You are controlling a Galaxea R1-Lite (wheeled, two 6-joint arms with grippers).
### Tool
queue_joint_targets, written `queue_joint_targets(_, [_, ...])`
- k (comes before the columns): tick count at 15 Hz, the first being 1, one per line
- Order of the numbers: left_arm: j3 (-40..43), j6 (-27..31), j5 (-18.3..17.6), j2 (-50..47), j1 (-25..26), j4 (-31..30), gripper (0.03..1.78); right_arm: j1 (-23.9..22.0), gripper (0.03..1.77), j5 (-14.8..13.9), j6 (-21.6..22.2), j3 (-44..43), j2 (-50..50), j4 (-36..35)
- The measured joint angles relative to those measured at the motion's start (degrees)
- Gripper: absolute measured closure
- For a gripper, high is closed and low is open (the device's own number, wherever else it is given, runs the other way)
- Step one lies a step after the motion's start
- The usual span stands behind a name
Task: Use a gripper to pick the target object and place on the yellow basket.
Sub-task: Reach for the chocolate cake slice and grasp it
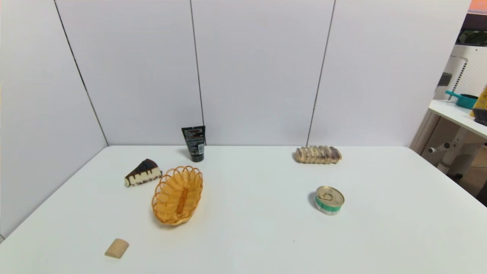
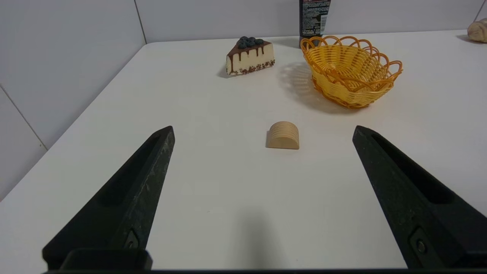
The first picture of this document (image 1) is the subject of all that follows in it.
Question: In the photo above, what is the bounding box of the chocolate topped cake slice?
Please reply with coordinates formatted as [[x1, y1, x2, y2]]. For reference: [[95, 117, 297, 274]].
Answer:
[[124, 159, 163, 188]]

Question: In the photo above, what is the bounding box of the yellow woven plastic basket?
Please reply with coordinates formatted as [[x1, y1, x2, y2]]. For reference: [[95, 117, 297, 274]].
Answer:
[[151, 166, 204, 226]]

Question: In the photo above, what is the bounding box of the black basket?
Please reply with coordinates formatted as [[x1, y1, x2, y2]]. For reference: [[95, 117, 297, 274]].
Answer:
[[472, 108, 487, 126]]

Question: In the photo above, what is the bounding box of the black cosmetic tube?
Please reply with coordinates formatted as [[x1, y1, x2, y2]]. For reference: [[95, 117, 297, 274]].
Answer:
[[181, 126, 206, 162]]

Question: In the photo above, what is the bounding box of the braided brown bread loaf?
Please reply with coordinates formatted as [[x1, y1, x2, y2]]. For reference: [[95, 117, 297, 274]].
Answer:
[[293, 145, 342, 165]]

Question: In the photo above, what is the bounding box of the green labelled tin can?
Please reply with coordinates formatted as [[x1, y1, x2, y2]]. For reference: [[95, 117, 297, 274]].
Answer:
[[314, 186, 345, 216]]

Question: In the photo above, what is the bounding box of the small ridged tan biscuit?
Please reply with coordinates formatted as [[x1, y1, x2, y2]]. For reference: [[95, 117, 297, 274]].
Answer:
[[104, 238, 130, 259]]

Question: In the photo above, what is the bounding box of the white side table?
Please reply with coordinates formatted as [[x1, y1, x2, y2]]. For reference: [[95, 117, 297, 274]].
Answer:
[[410, 99, 487, 179]]

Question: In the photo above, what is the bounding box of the teal saucepan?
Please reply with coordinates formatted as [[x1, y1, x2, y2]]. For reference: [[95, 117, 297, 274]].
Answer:
[[445, 90, 478, 110]]

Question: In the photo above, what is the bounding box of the white pegboard stand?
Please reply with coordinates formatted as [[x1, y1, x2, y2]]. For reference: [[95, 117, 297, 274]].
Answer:
[[434, 45, 487, 101]]

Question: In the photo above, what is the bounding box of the yellow package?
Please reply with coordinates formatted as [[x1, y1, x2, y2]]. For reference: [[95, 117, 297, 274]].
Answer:
[[470, 86, 487, 118]]

